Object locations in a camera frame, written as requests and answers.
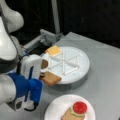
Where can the yellow cheese slice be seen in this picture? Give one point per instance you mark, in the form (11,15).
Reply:
(54,50)

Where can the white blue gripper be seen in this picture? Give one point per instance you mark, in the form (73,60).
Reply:
(27,83)

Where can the red tomato slice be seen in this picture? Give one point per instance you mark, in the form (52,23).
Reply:
(80,107)

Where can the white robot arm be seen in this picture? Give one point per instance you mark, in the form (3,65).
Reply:
(10,51)

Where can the brown meat patty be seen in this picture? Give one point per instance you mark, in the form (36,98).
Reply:
(44,64)

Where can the brown toast slice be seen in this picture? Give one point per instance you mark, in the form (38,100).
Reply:
(71,115)
(50,78)

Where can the white sectioned round tray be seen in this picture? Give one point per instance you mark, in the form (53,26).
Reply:
(70,64)

